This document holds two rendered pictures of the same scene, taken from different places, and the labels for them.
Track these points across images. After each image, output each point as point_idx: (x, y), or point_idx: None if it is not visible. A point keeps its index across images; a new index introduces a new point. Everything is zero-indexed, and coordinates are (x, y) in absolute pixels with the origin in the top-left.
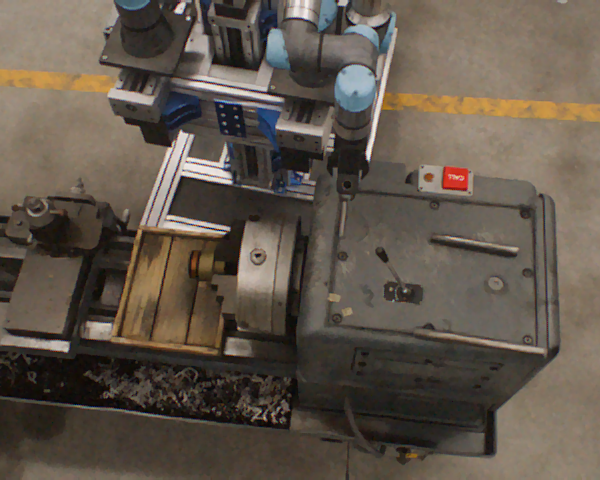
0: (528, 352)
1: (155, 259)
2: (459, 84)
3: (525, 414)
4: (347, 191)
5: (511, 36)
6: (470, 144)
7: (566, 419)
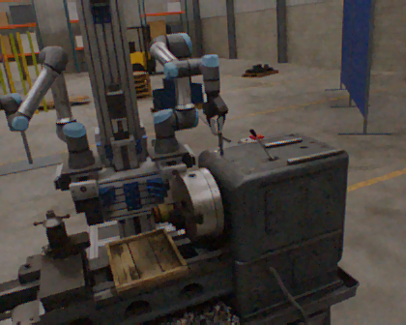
0: (337, 150)
1: (122, 252)
2: None
3: (351, 320)
4: (224, 109)
5: None
6: None
7: (370, 311)
